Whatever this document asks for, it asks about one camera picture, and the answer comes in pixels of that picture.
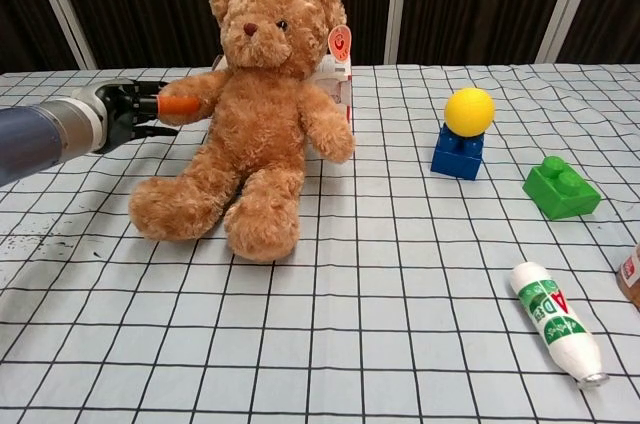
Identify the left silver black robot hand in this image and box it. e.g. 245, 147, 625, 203
72, 78, 201, 155

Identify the brown plush teddy bear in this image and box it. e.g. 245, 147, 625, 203
128, 0, 357, 264

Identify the white cardboard box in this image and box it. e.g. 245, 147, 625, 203
212, 54, 354, 125

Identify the orange white hang tag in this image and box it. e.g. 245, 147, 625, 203
327, 23, 353, 63

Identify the blue checked tablecloth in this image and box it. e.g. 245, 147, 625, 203
0, 62, 640, 424

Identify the blue toy building brick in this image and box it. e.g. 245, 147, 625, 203
430, 122, 486, 181

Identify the yellow ball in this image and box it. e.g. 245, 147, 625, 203
444, 87, 496, 138

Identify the green toy building brick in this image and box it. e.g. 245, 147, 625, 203
522, 155, 602, 221

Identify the white bottle green label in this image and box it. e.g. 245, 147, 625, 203
508, 261, 611, 390

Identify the white aluminium frame post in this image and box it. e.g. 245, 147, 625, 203
537, 0, 597, 64
23, 0, 97, 70
384, 0, 422, 65

